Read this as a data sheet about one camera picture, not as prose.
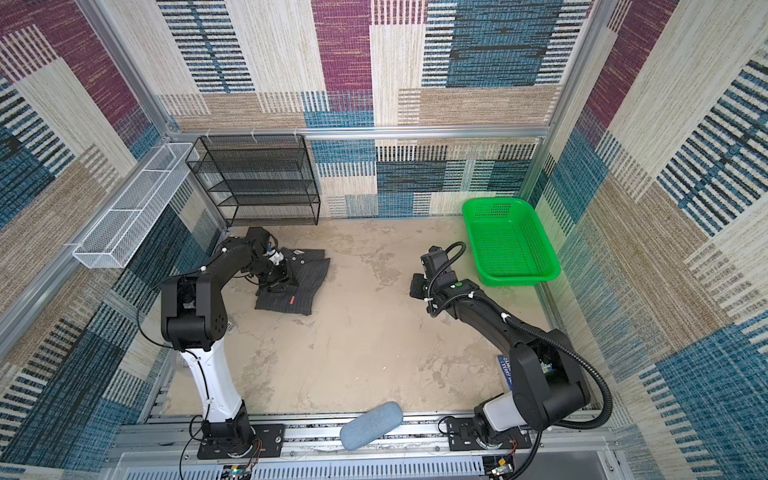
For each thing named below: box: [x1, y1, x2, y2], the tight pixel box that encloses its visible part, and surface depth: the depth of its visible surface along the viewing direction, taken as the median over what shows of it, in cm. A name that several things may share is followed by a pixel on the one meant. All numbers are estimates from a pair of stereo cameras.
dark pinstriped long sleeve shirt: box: [255, 247, 331, 315], surface depth 98 cm
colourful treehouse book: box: [497, 354, 513, 391], surface depth 84 cm
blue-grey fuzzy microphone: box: [340, 401, 403, 451], surface depth 75 cm
